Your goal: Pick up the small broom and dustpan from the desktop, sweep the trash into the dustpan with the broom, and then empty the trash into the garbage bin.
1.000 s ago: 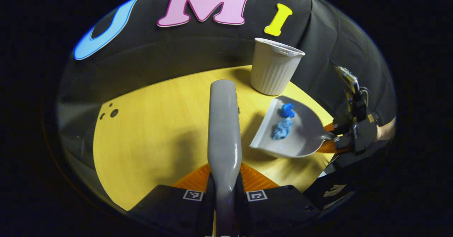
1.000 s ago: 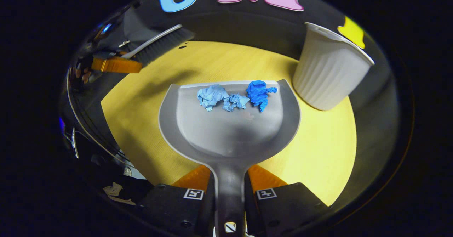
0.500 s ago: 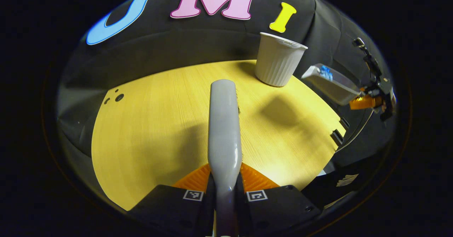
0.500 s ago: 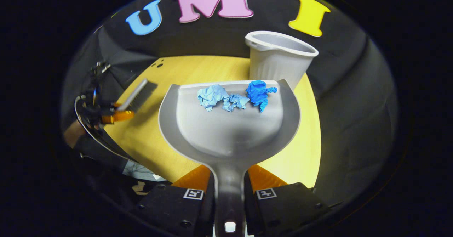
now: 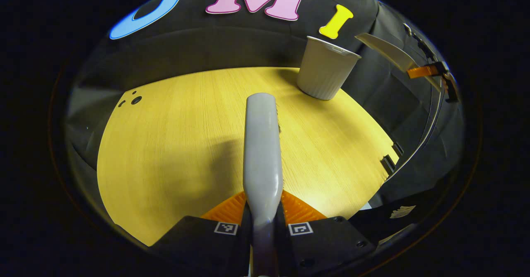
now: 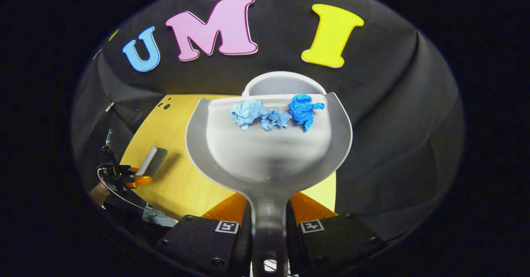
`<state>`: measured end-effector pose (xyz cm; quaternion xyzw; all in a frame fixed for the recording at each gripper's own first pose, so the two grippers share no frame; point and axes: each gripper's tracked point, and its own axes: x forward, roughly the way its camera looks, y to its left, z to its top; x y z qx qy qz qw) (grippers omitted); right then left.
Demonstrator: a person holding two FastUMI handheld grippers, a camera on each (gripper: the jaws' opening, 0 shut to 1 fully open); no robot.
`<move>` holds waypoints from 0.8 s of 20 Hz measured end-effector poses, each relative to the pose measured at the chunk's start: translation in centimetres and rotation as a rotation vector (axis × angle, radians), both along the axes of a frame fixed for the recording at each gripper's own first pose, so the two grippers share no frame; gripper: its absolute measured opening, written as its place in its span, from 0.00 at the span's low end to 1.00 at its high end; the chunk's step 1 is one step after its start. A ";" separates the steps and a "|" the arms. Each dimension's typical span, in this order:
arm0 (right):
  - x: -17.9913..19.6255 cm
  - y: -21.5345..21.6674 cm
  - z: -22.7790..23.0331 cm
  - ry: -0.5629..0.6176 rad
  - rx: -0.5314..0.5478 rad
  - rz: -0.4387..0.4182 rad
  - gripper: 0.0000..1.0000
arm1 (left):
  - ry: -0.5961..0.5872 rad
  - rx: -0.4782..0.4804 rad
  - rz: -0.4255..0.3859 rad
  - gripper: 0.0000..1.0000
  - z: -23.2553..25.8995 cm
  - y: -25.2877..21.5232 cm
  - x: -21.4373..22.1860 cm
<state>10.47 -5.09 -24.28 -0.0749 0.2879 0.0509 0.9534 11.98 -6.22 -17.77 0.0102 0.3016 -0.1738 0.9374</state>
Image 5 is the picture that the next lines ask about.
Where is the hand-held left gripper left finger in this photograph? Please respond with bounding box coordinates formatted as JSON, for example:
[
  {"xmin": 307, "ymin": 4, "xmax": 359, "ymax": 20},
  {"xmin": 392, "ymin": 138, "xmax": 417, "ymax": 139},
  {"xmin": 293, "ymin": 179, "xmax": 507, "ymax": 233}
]
[{"xmin": 149, "ymin": 191, "xmax": 252, "ymax": 277}]

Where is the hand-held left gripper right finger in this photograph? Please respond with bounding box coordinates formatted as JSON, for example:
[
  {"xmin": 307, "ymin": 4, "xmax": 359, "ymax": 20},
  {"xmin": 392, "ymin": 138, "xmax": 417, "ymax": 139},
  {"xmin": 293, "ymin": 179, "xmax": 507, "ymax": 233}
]
[{"xmin": 275, "ymin": 190, "xmax": 377, "ymax": 277}]

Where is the small grey dustpan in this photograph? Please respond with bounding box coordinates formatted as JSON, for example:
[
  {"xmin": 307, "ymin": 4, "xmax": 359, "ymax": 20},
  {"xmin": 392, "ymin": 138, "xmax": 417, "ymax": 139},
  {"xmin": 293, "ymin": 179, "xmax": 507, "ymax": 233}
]
[{"xmin": 355, "ymin": 33, "xmax": 443, "ymax": 92}]

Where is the grey ribbed garbage bin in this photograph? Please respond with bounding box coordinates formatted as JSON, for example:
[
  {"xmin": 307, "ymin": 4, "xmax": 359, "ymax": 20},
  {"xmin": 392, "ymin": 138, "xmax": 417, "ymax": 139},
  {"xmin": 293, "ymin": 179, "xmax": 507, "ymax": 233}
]
[{"xmin": 296, "ymin": 36, "xmax": 361, "ymax": 101}]

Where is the small grey broom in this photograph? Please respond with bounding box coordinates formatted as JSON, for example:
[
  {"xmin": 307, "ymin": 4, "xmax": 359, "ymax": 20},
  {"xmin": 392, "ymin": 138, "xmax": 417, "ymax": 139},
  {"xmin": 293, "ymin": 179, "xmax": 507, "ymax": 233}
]
[{"xmin": 242, "ymin": 93, "xmax": 284, "ymax": 277}]

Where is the yellow wooden desktop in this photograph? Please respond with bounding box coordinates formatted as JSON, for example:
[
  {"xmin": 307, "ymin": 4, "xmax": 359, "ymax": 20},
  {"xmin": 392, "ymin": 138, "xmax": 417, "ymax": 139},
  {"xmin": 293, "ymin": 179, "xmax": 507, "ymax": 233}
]
[{"xmin": 96, "ymin": 67, "xmax": 400, "ymax": 246}]

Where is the black backdrop cloth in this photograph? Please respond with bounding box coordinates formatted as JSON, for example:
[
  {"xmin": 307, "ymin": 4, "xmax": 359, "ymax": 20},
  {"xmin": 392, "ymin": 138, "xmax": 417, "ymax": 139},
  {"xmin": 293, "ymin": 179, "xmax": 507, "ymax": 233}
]
[{"xmin": 64, "ymin": 0, "xmax": 466, "ymax": 244}]

